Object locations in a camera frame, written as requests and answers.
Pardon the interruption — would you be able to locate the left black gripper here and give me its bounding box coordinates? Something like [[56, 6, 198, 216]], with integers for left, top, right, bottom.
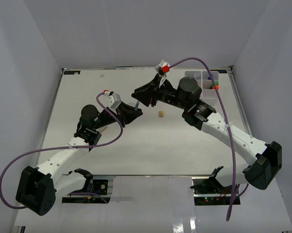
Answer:
[[93, 101, 143, 130]]

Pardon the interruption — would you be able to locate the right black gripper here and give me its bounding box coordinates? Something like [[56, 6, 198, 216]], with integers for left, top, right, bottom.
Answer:
[[131, 74, 189, 111]]

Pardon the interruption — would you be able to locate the light blue pen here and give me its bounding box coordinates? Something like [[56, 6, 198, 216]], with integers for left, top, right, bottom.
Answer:
[[134, 101, 139, 111]]

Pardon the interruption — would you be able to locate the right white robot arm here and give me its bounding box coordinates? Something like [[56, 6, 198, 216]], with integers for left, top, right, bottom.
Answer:
[[131, 74, 282, 190]]

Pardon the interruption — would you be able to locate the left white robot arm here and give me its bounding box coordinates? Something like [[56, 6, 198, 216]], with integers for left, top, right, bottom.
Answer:
[[16, 102, 143, 216]]

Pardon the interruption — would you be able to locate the white compartment organizer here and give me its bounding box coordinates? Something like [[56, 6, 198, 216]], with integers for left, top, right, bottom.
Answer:
[[185, 70, 218, 106]]

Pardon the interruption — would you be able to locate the blue corner label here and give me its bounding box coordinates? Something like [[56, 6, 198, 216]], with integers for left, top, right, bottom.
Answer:
[[63, 70, 81, 75]]

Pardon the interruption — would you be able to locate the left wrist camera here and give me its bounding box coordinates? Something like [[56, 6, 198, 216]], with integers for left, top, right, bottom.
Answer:
[[103, 90, 121, 111]]

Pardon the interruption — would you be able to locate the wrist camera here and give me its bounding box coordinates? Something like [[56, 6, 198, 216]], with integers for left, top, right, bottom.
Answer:
[[103, 90, 121, 111], [155, 60, 170, 86]]

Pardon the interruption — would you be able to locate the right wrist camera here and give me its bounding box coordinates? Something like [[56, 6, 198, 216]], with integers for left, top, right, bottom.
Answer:
[[155, 60, 170, 86]]

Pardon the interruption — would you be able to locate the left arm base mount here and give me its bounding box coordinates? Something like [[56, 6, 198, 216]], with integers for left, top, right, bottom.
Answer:
[[62, 179, 112, 204]]

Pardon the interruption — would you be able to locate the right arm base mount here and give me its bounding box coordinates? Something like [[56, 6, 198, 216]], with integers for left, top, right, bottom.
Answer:
[[190, 177, 232, 206]]

